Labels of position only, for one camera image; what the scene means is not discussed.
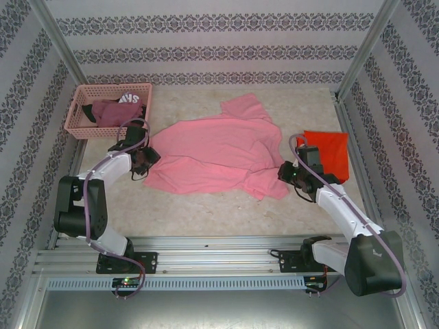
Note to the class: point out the aluminium corner post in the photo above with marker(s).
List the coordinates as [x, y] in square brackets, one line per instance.
[58, 41]
[367, 48]

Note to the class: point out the maroon t-shirt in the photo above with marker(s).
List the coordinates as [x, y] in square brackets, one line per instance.
[113, 113]

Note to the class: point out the pink t-shirt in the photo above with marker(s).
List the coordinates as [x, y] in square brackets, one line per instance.
[219, 147]

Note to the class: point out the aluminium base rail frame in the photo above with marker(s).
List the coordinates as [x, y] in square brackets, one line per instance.
[219, 255]

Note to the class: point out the folded orange t-shirt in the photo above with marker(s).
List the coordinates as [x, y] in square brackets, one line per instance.
[331, 150]

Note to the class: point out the pink plastic basket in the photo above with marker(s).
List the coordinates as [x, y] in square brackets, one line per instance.
[103, 133]

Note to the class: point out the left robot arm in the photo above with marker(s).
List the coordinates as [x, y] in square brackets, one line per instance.
[103, 168]

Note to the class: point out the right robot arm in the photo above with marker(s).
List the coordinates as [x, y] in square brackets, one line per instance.
[343, 209]

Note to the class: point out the black corner bracket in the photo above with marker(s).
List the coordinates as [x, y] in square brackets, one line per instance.
[335, 97]

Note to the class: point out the clothes in basket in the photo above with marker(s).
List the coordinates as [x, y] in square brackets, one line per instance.
[130, 98]

